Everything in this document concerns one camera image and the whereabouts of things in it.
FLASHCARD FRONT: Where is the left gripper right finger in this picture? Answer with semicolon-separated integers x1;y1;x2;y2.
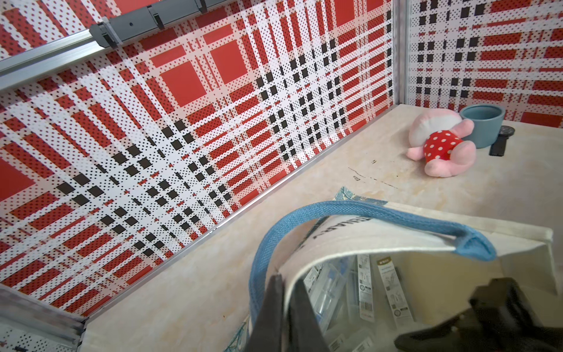
288;280;330;352

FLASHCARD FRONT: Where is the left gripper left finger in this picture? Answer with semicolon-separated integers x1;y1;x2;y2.
245;274;284;352

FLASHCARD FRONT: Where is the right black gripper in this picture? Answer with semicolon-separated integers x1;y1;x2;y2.
394;278;562;351

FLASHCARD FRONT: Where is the clear compass case red label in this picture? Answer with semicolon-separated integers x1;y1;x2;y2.
303;257;353;334

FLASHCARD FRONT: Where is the cream canvas tote bag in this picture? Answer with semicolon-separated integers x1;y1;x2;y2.
228;189;562;351

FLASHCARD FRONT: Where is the clear compass case barcode label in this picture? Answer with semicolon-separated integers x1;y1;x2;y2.
357;255;375;323

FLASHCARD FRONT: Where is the small black tool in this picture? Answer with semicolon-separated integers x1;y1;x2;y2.
489;126;515;157

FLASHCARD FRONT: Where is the pink plush toy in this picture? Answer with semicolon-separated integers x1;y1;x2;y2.
406;109;476;178

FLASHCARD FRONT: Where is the teal ceramic cup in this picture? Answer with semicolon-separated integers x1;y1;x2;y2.
460;104;506;149

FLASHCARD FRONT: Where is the black wall hook rail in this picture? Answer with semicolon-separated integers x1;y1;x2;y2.
89;0;223;49

